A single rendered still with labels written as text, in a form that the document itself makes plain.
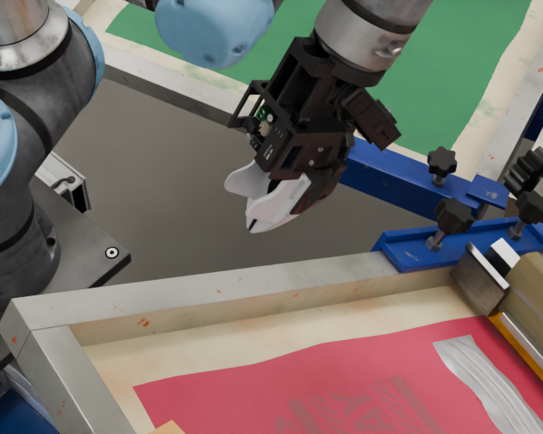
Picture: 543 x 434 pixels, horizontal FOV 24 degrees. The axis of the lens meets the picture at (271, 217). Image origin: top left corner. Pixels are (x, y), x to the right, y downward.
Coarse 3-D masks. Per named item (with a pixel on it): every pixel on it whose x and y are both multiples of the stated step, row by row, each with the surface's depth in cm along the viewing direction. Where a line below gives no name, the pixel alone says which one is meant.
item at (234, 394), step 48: (384, 336) 135; (432, 336) 139; (480, 336) 143; (144, 384) 112; (192, 384) 115; (240, 384) 118; (288, 384) 121; (336, 384) 124; (432, 384) 132; (528, 384) 141; (192, 432) 110; (240, 432) 113; (480, 432) 129
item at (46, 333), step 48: (96, 288) 113; (144, 288) 116; (192, 288) 119; (240, 288) 123; (288, 288) 127; (336, 288) 132; (384, 288) 139; (48, 336) 105; (96, 336) 112; (144, 336) 117; (48, 384) 104; (96, 384) 104; (96, 432) 100
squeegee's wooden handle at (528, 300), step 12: (516, 264) 141; (528, 264) 140; (540, 264) 140; (516, 276) 141; (528, 276) 140; (540, 276) 139; (516, 288) 142; (528, 288) 140; (540, 288) 139; (504, 300) 143; (516, 300) 142; (528, 300) 140; (540, 300) 139; (516, 312) 142; (528, 312) 141; (540, 312) 139; (528, 324) 141; (540, 324) 140; (540, 336) 140
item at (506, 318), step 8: (504, 312) 142; (504, 320) 141; (512, 320) 141; (512, 328) 141; (520, 328) 141; (520, 336) 140; (528, 336) 140; (528, 344) 139; (536, 344) 140; (528, 352) 139; (536, 352) 139; (536, 360) 139
